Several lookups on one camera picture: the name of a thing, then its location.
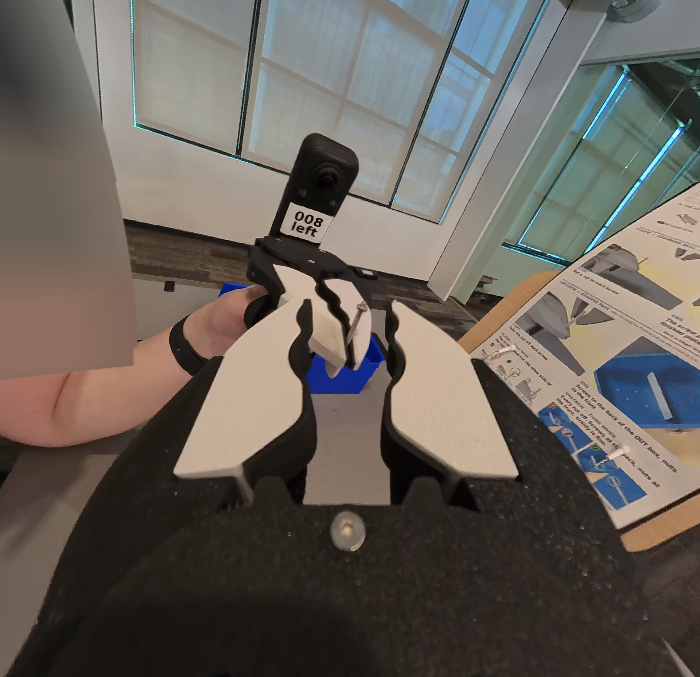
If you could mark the large gridded window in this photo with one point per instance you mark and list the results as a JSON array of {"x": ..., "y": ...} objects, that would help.
[{"x": 328, "y": 58}]

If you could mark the teal-tinted side window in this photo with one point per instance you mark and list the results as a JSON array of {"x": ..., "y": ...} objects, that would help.
[{"x": 601, "y": 168}]

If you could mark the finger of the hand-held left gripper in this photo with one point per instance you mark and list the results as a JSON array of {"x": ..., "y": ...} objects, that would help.
[
  {"x": 342, "y": 297},
  {"x": 328, "y": 338}
]

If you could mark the steel bolt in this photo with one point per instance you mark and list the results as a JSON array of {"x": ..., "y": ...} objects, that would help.
[{"x": 355, "y": 324}]

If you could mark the black wristband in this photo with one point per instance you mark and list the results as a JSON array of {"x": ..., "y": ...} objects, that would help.
[{"x": 186, "y": 348}]

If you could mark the printed instruction sheet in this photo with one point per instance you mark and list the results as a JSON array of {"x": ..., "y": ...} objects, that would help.
[{"x": 629, "y": 359}]

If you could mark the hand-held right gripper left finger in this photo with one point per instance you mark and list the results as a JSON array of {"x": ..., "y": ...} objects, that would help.
[{"x": 240, "y": 403}]

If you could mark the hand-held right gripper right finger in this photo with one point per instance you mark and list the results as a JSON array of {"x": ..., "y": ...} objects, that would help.
[{"x": 443, "y": 409}]

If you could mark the person's left forearm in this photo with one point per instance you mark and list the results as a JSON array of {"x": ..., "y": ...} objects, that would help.
[{"x": 109, "y": 398}]

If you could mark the instruction sheet on wooden board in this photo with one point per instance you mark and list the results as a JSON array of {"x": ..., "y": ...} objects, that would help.
[{"x": 514, "y": 299}]

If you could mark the person's left hand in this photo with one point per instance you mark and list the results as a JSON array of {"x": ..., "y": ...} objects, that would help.
[{"x": 224, "y": 321}]

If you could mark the blue plastic bin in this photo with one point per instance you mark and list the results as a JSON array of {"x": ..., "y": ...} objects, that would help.
[{"x": 361, "y": 370}]

